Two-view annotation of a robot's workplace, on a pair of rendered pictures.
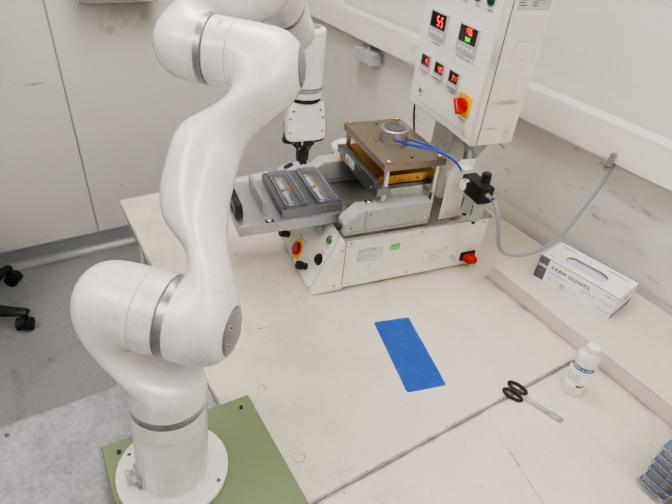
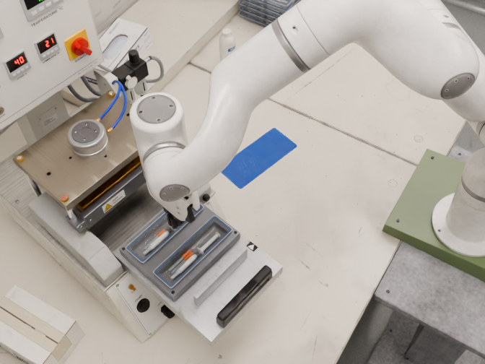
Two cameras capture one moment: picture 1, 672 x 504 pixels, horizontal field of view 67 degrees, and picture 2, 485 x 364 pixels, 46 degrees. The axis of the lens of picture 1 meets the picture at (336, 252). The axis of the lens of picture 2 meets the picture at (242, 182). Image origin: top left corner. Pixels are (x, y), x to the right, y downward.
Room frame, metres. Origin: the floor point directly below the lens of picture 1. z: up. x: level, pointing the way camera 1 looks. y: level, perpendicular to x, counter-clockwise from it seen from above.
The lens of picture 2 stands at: (1.31, 0.73, 2.06)
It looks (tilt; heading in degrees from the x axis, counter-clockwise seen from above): 54 degrees down; 247
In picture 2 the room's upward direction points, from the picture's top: straight up
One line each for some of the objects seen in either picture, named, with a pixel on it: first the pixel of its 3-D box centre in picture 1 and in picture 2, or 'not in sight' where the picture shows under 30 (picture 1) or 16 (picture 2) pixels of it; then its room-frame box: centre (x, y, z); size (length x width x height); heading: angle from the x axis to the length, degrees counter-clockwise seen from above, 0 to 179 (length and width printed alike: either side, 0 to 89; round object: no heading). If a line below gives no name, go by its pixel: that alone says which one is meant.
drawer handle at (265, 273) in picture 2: (232, 197); (245, 295); (1.12, 0.28, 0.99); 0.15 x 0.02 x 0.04; 25
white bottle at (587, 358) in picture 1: (582, 368); (227, 49); (0.81, -0.58, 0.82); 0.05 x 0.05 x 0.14
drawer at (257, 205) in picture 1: (283, 197); (196, 259); (1.18, 0.15, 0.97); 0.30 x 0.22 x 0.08; 115
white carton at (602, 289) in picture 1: (584, 278); (116, 53); (1.14, -0.70, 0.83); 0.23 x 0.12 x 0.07; 43
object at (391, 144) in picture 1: (405, 150); (90, 138); (1.30, -0.16, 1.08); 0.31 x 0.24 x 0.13; 25
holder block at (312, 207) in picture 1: (300, 191); (180, 243); (1.20, 0.11, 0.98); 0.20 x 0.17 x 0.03; 25
